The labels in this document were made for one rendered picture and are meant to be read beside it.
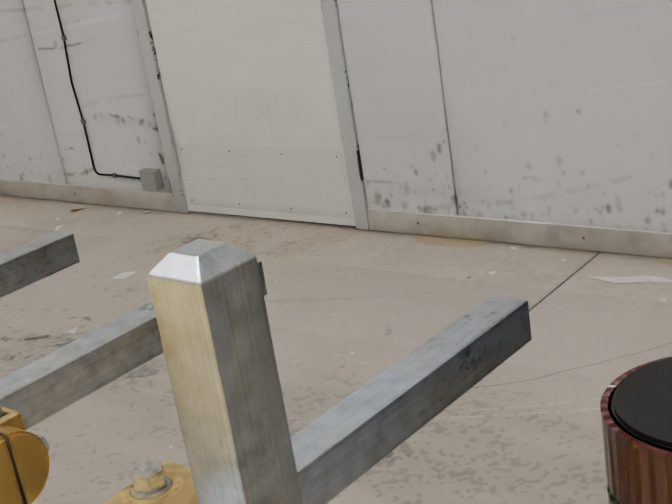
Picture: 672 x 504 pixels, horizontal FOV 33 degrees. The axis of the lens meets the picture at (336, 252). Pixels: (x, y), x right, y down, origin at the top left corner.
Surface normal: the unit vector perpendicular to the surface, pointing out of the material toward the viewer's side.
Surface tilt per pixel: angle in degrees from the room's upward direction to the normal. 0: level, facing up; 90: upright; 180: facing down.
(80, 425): 0
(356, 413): 0
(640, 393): 0
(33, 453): 90
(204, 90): 90
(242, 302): 90
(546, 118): 90
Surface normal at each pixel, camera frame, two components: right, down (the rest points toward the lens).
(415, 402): 0.76, 0.10
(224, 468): -0.63, 0.35
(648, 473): -0.77, 0.32
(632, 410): -0.15, -0.93
